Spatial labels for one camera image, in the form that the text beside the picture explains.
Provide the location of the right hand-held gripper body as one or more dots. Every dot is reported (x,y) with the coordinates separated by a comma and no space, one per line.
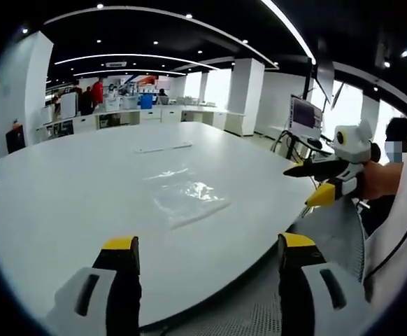
(355,147)

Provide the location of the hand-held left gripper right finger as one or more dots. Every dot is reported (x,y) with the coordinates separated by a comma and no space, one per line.
(296,283)

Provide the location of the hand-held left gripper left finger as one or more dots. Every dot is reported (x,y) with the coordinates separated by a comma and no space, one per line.
(123,283)

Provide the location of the clear food packaging bag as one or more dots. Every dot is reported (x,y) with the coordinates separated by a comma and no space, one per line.
(193,206)

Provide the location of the black office chair headrest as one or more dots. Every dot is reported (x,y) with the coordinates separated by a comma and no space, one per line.
(376,152)

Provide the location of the computer monitor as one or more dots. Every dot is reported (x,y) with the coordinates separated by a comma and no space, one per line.
(306,117)

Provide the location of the large dark display panel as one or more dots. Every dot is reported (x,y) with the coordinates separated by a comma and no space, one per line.
(325,73)

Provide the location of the person's white shirt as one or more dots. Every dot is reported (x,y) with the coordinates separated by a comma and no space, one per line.
(406,245)

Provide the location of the row of white cabinets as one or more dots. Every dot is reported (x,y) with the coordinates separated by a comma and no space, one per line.
(154,117)

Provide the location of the blue box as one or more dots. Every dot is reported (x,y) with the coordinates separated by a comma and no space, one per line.
(146,102)

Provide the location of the white appliance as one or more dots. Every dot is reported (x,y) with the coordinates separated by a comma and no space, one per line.
(69,105)

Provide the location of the ceiling air vent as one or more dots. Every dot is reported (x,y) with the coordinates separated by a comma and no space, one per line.
(116,64)

